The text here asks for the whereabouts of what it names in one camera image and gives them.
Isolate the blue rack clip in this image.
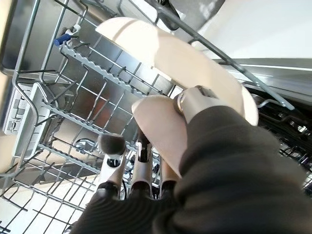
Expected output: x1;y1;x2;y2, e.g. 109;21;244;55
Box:
54;33;74;46

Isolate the wire dishwasher rack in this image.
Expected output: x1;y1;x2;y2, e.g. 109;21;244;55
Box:
0;0;312;234

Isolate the cream ceramic plate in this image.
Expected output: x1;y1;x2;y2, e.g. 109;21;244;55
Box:
131;95;189;179
95;17;259;127

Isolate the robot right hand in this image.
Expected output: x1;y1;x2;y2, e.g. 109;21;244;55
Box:
70;85;312;234

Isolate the grey plastic dispenser box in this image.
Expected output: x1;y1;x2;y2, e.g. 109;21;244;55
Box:
3;82;50;159

